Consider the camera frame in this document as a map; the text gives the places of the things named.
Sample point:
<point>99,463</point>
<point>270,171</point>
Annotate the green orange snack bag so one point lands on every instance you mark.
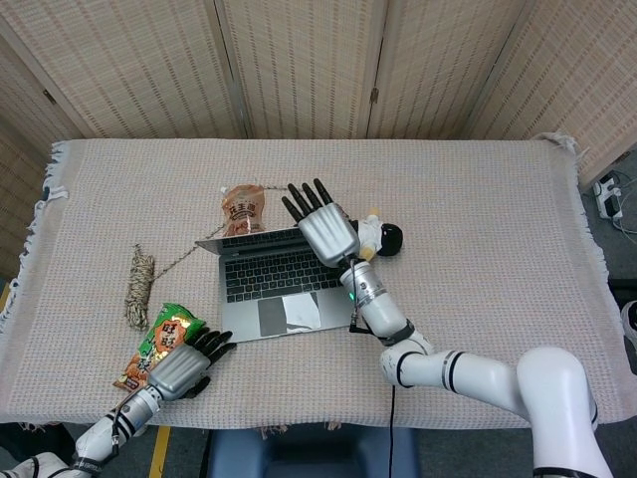
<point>166,333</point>

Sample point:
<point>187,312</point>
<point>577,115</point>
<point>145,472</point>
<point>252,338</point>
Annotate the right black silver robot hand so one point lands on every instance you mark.
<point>328,234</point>

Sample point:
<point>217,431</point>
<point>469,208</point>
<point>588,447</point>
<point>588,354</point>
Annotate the white power strip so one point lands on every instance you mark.
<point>608,196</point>

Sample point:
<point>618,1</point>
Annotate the black white plush doll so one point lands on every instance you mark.
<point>388,239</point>

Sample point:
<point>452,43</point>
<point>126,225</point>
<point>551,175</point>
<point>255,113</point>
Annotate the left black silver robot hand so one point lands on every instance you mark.
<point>179,373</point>

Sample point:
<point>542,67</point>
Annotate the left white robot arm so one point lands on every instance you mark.
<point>99,438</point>

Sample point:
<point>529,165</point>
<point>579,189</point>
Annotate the silver laptop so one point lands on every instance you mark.
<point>269,274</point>

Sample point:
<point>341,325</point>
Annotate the white sneaker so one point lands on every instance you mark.
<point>631,318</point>

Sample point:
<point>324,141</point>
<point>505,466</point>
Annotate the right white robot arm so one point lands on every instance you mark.
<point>478,373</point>

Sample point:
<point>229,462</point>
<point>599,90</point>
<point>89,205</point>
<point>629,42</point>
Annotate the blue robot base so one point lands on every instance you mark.
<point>308,453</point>

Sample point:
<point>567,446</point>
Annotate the beige woven tablecloth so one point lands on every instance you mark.
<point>473,249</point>

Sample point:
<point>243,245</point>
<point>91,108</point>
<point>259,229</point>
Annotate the woven folding screen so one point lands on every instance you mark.
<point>308,65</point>

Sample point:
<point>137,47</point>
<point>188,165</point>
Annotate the orange sauce pouch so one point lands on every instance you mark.
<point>244,211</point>

